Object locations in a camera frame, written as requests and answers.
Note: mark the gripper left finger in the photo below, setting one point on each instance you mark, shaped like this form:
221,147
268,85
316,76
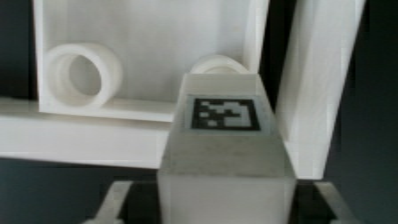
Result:
111,207

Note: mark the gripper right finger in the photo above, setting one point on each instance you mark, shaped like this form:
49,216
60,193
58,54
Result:
333,212

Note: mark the white chair leg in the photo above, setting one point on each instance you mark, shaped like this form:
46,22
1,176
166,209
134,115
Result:
227,177

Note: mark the white chair seat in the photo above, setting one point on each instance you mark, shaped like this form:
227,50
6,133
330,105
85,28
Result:
118,46

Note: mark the white U-shaped fence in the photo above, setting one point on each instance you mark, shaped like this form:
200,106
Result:
117,141

